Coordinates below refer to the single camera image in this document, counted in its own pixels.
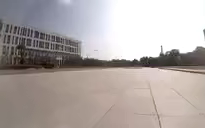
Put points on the raised kerb strip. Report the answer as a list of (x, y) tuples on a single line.
[(190, 70)]

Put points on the large white office building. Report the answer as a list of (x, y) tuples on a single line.
[(30, 41)]

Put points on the row of trees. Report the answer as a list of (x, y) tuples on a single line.
[(123, 62)]

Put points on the pale stone slab plaza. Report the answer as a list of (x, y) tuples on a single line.
[(90, 96)]

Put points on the tall slim tower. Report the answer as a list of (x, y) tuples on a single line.
[(162, 50)]

